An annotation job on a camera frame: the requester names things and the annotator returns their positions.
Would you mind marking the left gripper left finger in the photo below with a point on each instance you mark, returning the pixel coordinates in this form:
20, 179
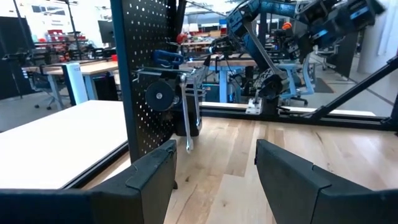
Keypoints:
124, 202

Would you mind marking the dark computer monitor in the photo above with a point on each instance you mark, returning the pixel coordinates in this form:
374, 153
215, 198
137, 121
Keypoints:
106, 31

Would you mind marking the black rig stand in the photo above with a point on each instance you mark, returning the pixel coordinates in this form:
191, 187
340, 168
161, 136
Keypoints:
73, 28

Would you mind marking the red storage bin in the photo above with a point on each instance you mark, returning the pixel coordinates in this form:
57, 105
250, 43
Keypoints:
114, 58

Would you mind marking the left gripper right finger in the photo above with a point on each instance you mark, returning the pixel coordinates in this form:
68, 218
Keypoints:
295, 199

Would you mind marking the black computer tower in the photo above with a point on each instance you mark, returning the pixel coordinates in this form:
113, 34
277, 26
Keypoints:
105, 88

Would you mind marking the black perforated pegboard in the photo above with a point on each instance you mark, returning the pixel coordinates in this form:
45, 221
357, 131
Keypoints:
140, 37

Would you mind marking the silver metal base bracket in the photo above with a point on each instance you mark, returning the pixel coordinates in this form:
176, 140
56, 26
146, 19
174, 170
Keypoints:
255, 107

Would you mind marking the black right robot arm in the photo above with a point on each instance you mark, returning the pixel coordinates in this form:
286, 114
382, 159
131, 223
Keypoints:
258, 46

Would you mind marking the white room pillar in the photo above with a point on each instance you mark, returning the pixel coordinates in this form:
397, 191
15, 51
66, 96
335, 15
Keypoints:
377, 31

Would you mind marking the black partition panel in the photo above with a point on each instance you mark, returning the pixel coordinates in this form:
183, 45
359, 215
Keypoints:
12, 56

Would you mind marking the blue legged workbench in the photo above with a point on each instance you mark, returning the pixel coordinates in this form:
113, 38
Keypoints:
224, 63

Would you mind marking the black aluminium table frame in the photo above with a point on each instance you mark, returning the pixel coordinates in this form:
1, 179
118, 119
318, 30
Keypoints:
342, 119

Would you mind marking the beige desk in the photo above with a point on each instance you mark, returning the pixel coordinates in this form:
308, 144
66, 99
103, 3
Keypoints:
56, 143

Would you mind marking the long silver combination wrench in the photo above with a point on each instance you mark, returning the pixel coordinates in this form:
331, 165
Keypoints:
186, 124

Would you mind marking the wooden workbench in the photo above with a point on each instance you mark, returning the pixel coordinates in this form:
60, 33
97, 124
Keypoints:
93, 67

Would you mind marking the double prong peg hook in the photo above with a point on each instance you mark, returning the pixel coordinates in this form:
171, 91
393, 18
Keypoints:
155, 71

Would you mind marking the light office chair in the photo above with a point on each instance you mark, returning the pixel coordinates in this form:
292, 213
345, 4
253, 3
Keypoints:
295, 84

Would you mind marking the dark office chair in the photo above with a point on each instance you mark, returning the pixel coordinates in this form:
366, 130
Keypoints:
42, 84

